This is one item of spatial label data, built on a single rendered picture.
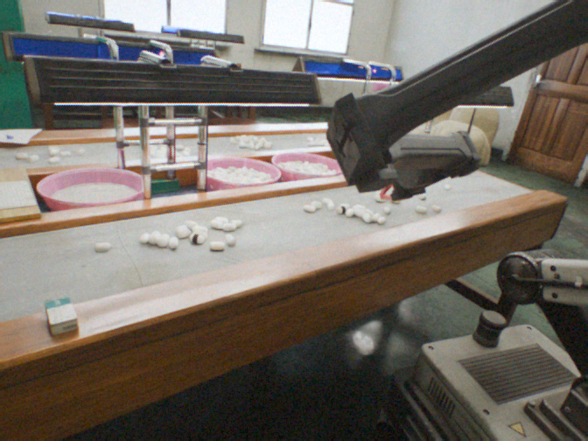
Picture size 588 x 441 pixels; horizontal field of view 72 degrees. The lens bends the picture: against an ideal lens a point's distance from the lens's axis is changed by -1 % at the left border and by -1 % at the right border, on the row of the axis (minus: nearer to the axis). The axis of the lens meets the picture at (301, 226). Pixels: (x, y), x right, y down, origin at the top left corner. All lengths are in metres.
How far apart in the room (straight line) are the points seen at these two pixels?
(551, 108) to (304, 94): 4.96
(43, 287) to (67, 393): 0.21
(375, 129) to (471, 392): 0.79
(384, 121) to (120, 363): 0.54
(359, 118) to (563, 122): 5.32
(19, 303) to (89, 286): 0.11
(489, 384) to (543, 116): 4.92
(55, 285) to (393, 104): 0.65
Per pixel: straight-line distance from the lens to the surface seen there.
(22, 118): 3.62
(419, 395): 1.22
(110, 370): 0.74
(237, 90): 0.94
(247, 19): 6.43
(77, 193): 1.26
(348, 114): 0.50
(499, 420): 1.10
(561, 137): 5.75
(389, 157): 0.60
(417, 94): 0.50
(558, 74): 5.84
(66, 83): 0.84
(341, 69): 1.87
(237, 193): 1.18
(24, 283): 0.88
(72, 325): 0.70
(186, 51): 1.51
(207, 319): 0.74
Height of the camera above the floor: 1.20
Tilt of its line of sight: 25 degrees down
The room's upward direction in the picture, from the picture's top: 8 degrees clockwise
